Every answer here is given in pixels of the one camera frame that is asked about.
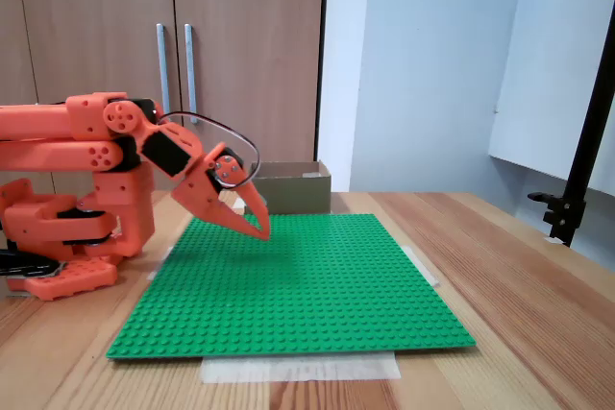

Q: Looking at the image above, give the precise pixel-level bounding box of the brown cardboard box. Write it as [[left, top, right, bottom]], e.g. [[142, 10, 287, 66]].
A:
[[250, 160, 332, 216]]

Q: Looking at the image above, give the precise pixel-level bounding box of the green lego baseplate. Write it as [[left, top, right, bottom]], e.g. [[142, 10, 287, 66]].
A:
[[105, 212, 478, 362]]

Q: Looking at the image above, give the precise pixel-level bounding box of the brown wooden cabinet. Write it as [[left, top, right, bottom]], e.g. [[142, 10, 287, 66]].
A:
[[0, 0, 331, 193]]

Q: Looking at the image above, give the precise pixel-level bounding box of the wide masking tape strip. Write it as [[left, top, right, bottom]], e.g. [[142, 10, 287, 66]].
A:
[[200, 351, 403, 385]]

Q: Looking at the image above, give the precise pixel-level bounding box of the black white servo cable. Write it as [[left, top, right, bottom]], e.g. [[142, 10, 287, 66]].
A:
[[158, 110, 262, 189]]

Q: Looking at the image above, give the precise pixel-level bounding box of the metal cabinet handle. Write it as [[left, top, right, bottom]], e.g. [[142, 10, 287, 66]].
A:
[[184, 23, 200, 126], [156, 23, 172, 116]]

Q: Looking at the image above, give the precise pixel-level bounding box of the white wall panel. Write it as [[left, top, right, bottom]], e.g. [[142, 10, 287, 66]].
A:
[[488, 0, 615, 198]]

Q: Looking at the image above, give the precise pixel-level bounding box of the black camera stand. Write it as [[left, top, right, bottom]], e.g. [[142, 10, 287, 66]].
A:
[[527, 20, 615, 249]]

